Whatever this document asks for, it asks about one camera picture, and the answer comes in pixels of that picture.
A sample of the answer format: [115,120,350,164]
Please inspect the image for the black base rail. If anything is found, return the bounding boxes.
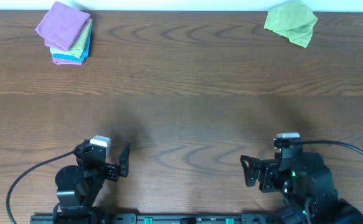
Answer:
[30,213,276,224]

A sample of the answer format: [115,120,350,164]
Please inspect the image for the left black cable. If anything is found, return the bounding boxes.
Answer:
[6,150,78,224]

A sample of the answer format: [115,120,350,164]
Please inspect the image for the folded green cloth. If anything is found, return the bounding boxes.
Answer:
[50,19,93,58]

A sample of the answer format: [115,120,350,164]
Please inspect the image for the crumpled green cloth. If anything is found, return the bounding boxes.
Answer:
[264,1,318,48]

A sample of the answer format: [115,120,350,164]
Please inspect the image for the folded blue cloth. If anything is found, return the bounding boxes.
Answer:
[52,29,92,63]

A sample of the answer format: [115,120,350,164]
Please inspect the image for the purple microfiber cloth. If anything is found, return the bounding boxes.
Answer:
[35,1,90,51]

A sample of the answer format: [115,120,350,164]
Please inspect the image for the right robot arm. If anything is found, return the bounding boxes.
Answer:
[240,145,363,224]

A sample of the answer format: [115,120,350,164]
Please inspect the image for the folded purple cloth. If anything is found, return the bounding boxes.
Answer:
[52,57,83,65]

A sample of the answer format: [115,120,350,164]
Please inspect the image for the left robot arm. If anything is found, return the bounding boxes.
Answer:
[53,139,131,223]

